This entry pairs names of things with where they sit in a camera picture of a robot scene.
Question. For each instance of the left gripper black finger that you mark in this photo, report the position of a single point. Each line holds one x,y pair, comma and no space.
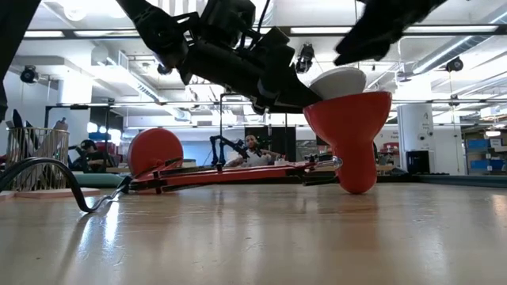
297,95
289,111

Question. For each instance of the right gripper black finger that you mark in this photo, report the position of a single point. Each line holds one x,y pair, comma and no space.
362,50

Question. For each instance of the white lightbulb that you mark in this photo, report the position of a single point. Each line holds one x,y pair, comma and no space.
336,83

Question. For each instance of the red desk lamp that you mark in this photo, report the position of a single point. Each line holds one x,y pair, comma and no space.
352,130

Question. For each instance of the blue background robot arm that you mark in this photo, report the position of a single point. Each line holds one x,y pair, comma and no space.
222,146

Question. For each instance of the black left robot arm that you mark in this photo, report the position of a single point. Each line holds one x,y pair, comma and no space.
158,27

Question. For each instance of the black ceiling spotlight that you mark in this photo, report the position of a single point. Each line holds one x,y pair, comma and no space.
29,74
305,58
454,64

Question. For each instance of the person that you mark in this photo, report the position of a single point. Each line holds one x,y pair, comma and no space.
93,156
253,156

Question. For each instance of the white pillar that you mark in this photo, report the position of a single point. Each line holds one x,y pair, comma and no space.
416,126

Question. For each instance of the black box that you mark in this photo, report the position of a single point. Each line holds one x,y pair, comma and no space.
418,162

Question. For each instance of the shelf with blue bins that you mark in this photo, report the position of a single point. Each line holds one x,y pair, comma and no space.
485,154

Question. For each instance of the blue calculator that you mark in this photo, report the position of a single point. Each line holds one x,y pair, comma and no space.
99,180

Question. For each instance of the white paper notes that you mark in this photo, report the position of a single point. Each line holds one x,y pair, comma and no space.
51,193

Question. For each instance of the black aluminium frame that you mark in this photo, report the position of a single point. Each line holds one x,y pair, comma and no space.
467,180

